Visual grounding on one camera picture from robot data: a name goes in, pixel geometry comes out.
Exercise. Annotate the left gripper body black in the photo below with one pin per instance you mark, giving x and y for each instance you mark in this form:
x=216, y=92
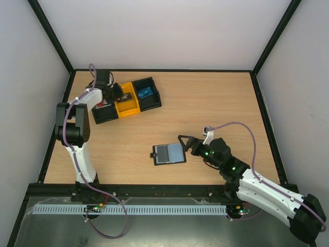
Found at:
x=110, y=99

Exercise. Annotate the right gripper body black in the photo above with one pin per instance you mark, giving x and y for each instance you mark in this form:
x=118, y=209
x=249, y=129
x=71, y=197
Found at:
x=192, y=144

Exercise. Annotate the grey vip card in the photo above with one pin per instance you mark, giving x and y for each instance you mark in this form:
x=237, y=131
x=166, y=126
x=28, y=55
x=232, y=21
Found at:
x=126, y=97

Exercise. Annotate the yellow bin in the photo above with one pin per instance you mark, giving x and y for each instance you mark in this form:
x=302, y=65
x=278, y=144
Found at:
x=128, y=108

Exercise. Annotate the black bin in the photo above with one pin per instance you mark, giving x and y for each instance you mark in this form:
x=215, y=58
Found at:
x=103, y=114
x=152, y=101

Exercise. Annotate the black card holder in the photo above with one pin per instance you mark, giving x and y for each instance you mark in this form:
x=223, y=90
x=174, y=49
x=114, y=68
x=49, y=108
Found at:
x=176, y=154

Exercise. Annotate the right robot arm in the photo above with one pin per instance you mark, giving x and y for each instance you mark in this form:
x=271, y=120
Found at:
x=302, y=214

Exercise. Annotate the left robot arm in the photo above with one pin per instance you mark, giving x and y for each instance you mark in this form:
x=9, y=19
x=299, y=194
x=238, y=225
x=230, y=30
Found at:
x=72, y=126

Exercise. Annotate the red white card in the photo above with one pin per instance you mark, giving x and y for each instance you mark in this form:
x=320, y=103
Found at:
x=102, y=104

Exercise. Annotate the blue card in bin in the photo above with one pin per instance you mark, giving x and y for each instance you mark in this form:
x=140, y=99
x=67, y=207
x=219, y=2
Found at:
x=144, y=93

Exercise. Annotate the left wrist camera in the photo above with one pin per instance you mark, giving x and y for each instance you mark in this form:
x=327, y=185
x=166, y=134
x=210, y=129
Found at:
x=111, y=79

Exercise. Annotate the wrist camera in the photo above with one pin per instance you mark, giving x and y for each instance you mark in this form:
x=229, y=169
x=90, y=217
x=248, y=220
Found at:
x=208, y=133
x=111, y=79

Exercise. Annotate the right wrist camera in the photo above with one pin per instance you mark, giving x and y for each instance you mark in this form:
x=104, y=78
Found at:
x=208, y=133

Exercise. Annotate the light blue cable duct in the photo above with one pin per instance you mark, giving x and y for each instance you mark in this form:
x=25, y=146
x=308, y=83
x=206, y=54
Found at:
x=66, y=209

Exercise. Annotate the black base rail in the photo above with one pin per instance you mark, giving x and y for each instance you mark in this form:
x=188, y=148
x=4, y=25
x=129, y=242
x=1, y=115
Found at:
x=211, y=193

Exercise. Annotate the black cage frame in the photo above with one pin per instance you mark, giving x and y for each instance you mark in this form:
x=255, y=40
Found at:
x=288, y=14

